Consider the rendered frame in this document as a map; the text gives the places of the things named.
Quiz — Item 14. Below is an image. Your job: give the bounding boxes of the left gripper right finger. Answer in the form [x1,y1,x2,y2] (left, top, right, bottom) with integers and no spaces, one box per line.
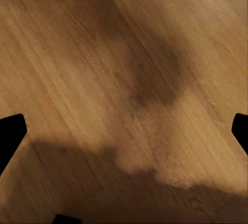
[231,113,248,155]

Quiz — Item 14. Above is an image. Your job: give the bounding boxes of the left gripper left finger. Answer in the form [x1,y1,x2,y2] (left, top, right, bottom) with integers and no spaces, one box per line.
[0,114,27,175]

